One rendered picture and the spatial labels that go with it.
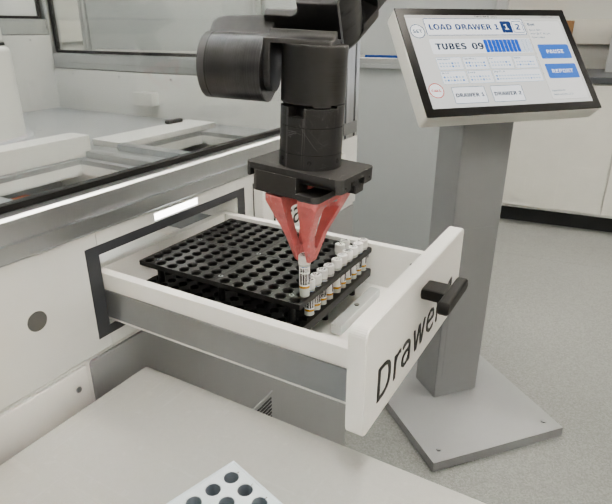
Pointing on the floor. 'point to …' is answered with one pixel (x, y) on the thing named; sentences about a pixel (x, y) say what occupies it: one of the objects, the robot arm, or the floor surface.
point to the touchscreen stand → (467, 319)
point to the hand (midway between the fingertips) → (306, 252)
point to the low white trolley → (191, 455)
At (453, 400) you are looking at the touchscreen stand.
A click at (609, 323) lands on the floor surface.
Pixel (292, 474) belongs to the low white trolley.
